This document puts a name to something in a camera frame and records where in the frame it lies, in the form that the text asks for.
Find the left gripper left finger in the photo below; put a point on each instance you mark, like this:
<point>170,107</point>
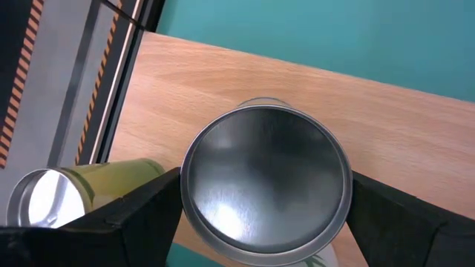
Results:
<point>141,230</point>

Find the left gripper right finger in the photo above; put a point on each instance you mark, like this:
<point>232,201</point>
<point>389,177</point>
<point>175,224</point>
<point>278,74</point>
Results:
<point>401,237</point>

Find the yellow green blue tin can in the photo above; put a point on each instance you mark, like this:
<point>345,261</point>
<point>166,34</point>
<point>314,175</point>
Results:
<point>111,180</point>

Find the white carrots tin can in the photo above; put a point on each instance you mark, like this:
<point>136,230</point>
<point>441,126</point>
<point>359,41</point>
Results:
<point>265,178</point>

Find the orange black hazard tape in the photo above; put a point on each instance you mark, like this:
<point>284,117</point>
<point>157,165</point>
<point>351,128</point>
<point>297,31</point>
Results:
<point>97,85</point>
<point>20,74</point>

